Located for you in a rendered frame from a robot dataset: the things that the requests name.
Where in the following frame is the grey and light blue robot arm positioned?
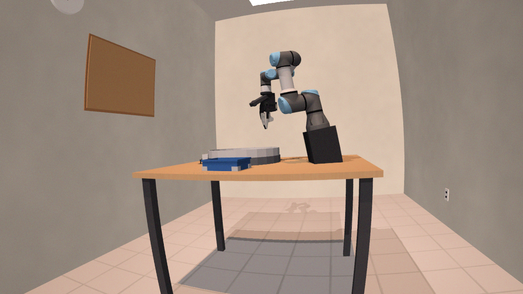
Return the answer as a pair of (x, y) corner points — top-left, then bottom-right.
(260, 51), (330, 131)

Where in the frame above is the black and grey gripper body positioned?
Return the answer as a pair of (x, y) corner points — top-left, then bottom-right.
(259, 91), (277, 112)

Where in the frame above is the blue plastic crate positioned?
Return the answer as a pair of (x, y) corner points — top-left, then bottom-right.
(201, 157), (251, 172)

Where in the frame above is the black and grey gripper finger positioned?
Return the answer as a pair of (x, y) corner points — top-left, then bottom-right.
(264, 106), (274, 129)
(259, 110), (266, 129)

